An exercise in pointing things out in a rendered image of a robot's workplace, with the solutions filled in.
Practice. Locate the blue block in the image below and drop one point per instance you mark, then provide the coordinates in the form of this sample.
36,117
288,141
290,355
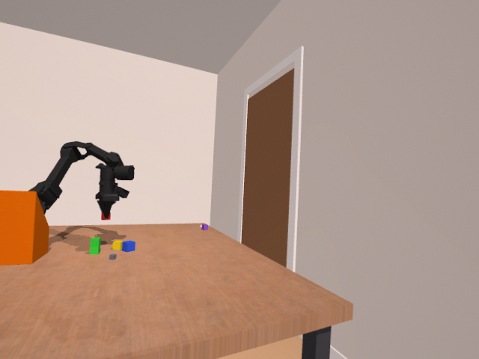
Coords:
128,246

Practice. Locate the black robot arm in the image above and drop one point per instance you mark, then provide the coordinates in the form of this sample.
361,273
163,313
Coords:
49,191

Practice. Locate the yellow block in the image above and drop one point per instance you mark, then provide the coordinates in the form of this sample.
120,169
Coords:
117,245

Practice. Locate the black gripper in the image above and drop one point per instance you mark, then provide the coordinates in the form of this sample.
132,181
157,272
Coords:
106,196

